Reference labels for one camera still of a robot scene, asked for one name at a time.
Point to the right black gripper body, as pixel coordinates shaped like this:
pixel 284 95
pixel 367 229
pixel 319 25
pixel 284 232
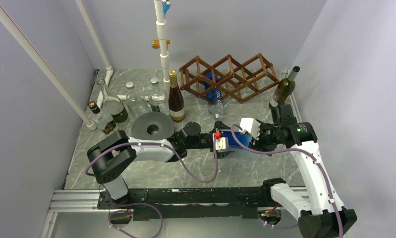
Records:
pixel 268 139

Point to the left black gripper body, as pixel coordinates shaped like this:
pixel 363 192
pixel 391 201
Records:
pixel 203 142

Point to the brown wooden wine rack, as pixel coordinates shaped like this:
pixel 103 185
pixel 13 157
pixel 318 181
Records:
pixel 241 81

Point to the tall clear glass bottle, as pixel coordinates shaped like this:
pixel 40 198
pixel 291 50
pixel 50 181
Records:
pixel 113 104

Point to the short clear glass bottle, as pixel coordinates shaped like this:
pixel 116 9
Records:
pixel 158 98

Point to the black round spool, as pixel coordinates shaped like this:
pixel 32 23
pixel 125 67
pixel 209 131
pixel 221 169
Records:
pixel 152 126

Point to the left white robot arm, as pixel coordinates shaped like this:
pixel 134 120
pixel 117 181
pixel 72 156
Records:
pixel 109 158

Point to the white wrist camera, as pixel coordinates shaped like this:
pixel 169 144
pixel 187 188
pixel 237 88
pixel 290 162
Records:
pixel 220 141
pixel 250 126

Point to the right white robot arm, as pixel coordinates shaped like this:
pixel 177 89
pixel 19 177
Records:
pixel 324 214

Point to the gold capped dark bottle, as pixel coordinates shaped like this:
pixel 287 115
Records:
pixel 176 101

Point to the dark green wine bottle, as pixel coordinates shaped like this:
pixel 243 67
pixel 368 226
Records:
pixel 284 89

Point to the clear bottle silver cap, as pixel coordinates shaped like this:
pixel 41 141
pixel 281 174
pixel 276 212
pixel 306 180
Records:
pixel 137 106

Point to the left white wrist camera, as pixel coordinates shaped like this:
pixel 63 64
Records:
pixel 220 141

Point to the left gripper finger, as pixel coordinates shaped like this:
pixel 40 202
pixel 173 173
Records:
pixel 222 154
pixel 219 126

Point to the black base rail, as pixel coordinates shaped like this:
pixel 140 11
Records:
pixel 176 203

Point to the blue square bottle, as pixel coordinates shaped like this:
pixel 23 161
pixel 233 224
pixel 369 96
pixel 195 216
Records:
pixel 244 139
pixel 215 104

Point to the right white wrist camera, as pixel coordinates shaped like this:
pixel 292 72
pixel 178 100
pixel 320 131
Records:
pixel 250 126

